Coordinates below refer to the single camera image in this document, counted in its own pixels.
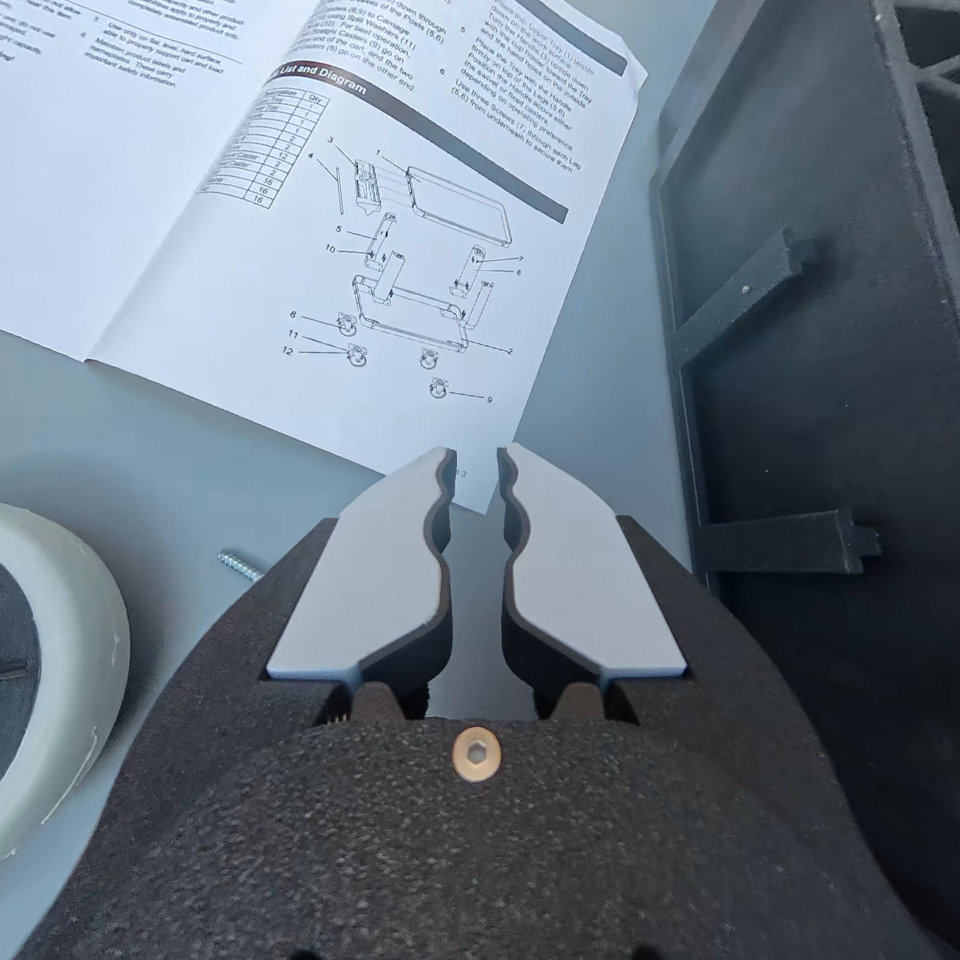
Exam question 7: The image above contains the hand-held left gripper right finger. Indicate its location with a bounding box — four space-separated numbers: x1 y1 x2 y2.
498 441 690 717

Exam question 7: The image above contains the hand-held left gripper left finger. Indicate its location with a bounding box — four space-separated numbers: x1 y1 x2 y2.
264 447 457 717

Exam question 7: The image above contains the grey desk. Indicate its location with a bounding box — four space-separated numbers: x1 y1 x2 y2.
0 0 725 942

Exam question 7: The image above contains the grey caster wheel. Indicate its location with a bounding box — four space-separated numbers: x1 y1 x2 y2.
0 502 133 861

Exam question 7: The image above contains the black plastic ribbed tray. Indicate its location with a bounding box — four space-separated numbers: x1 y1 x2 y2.
648 0 960 960

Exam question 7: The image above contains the white instruction manual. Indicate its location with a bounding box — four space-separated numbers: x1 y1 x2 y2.
0 0 650 517

